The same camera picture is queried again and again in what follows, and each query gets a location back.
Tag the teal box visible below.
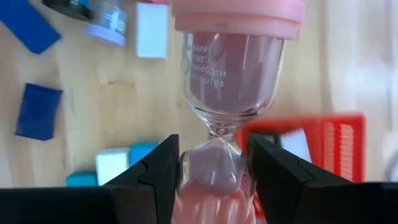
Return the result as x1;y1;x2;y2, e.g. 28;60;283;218
65;170;100;187

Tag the blue rectangular pad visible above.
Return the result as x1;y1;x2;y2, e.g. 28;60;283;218
0;0;62;55

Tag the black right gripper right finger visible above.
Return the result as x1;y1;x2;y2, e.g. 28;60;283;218
248;133;398;224

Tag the large white wall charger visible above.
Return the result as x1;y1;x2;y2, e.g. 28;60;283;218
95;147;131;187

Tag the white card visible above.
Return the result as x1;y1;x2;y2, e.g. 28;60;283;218
278;129;313;166

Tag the dark purple rectangular pad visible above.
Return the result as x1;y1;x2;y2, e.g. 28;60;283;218
14;82;64;141

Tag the pink-lidded container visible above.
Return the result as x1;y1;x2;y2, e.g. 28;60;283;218
170;0;307;224

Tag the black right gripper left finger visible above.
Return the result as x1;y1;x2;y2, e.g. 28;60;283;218
0;133;180;224

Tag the red mesh basket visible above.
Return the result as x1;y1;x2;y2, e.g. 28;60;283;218
234;113;367;218

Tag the teal white wall charger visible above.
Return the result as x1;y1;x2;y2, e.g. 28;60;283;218
129;141;161;167

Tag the white flat box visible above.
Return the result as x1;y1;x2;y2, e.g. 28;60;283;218
135;1;170;60

